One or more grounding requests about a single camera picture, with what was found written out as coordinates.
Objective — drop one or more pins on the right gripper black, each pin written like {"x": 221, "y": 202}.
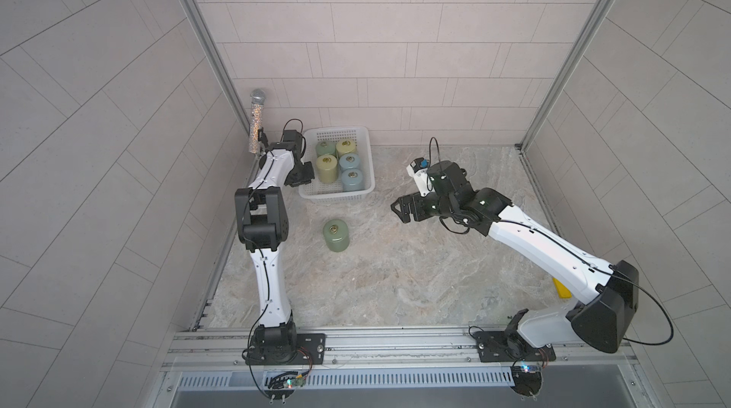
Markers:
{"x": 419, "y": 212}

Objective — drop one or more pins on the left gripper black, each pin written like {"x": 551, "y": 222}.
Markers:
{"x": 306, "y": 179}

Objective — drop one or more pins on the white plastic basket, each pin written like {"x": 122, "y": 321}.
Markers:
{"x": 319, "y": 192}

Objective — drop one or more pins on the yellow-green tea canister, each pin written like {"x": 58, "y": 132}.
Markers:
{"x": 327, "y": 169}

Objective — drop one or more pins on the blue tea canister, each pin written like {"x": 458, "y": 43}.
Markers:
{"x": 352, "y": 180}
{"x": 349, "y": 161}

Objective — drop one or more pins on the blue tea canister front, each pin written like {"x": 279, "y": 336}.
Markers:
{"x": 352, "y": 180}

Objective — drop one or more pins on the dark green tea canister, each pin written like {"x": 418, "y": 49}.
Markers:
{"x": 336, "y": 235}

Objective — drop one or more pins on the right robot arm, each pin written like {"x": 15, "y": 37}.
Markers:
{"x": 605, "y": 296}

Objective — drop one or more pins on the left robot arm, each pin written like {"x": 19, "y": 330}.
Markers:
{"x": 263, "y": 226}

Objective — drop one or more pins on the microphone on black stand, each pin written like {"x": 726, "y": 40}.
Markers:
{"x": 258, "y": 99}

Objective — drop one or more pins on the white vent grille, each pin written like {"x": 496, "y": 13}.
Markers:
{"x": 357, "y": 378}

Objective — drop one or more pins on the yellow block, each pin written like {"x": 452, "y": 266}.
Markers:
{"x": 562, "y": 291}

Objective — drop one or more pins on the right circuit board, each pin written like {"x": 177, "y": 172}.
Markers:
{"x": 527, "y": 380}

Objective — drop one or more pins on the circuit board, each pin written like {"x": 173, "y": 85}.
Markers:
{"x": 527, "y": 380}
{"x": 282, "y": 386}

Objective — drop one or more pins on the left circuit board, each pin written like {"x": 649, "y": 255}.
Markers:
{"x": 282, "y": 386}

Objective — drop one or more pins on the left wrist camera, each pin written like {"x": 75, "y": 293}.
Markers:
{"x": 295, "y": 138}

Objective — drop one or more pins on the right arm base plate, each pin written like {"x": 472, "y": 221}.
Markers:
{"x": 497, "y": 346}

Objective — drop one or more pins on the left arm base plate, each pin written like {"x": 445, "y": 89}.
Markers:
{"x": 308, "y": 348}

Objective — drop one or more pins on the aluminium mounting rail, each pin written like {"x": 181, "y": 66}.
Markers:
{"x": 369, "y": 348}

